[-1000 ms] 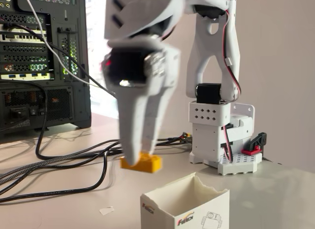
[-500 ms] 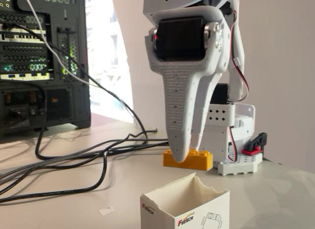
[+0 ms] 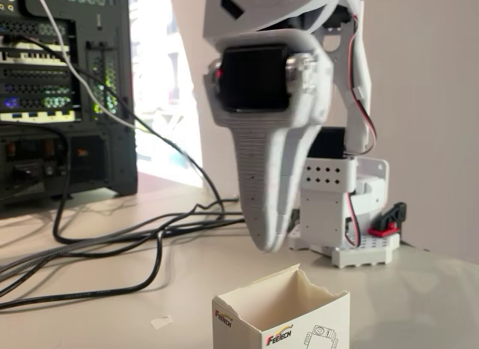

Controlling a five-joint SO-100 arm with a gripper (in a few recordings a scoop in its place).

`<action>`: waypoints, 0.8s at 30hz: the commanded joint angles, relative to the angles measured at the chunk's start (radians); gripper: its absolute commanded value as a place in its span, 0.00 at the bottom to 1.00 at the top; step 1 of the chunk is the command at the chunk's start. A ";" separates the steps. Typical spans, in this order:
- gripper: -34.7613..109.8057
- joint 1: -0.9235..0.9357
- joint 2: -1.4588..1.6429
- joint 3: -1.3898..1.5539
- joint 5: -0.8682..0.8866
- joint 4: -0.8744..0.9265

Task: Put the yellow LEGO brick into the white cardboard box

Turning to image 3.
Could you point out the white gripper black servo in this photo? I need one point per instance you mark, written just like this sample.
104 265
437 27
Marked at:
262 118

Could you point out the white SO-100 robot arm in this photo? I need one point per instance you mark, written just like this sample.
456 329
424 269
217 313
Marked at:
325 210

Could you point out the white Feetech cardboard box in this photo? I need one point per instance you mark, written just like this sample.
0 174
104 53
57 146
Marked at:
284 334

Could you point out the black and red table clamp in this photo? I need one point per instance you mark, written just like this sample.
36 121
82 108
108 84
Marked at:
391 218

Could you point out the black computer tower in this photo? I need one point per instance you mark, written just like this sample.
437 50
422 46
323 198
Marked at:
37 83

